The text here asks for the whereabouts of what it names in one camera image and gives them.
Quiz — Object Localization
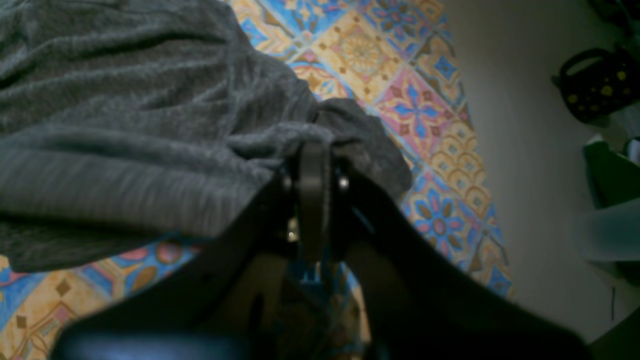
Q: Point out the image-right right gripper black right finger b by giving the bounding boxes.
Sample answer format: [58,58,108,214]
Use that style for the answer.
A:
[331,160,591,360]

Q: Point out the image-right right gripper black left finger a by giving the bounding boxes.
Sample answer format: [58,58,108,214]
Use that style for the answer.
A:
[50,142,329,360]

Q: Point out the patterned tile tablecloth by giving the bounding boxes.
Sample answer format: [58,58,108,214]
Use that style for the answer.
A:
[0,0,513,360]

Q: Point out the black bag yellow dots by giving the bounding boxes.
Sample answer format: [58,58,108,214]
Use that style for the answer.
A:
[551,45,640,124]

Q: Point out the translucent plastic container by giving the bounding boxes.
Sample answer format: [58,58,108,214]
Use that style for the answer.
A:
[569,198,640,262]

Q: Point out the grey t-shirt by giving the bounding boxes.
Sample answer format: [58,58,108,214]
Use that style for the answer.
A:
[0,0,413,273]

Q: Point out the green storage bin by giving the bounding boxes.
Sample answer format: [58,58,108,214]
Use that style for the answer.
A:
[582,140,640,208]

